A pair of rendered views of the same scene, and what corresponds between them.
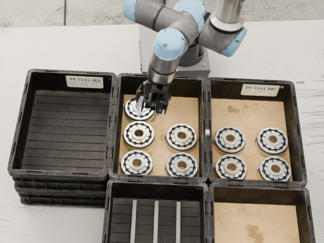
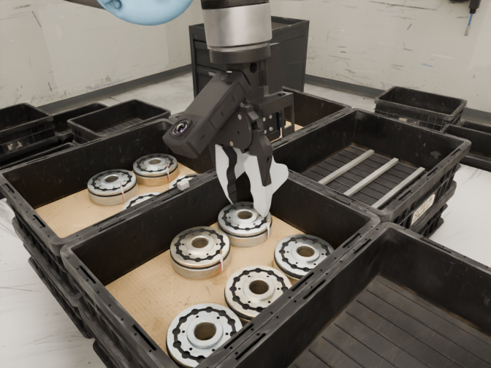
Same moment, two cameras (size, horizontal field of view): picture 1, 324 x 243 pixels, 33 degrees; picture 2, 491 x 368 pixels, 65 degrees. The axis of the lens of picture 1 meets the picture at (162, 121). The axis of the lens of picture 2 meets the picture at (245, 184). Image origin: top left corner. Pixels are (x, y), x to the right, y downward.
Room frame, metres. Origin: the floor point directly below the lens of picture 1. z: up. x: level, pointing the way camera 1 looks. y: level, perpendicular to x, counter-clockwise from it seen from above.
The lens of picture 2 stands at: (1.27, 0.36, 1.30)
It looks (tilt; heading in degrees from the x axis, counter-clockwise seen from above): 32 degrees down; 227
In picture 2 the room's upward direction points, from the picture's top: straight up
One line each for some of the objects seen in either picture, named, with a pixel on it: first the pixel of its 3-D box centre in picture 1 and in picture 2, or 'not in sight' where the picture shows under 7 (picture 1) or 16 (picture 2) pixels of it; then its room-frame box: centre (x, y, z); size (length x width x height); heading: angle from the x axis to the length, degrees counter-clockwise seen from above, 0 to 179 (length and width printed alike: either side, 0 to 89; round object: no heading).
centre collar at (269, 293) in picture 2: (139, 133); (259, 288); (0.97, 0.07, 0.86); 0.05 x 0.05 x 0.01
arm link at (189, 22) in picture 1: (179, 27); not in sight; (1.05, -0.03, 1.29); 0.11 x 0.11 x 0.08; 64
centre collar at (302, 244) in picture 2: (137, 163); (305, 252); (0.86, 0.07, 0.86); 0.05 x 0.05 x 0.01
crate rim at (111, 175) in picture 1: (159, 126); (229, 238); (0.97, 0.01, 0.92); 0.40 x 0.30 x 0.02; 2
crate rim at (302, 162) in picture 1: (253, 129); (126, 169); (0.98, -0.29, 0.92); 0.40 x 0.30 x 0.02; 2
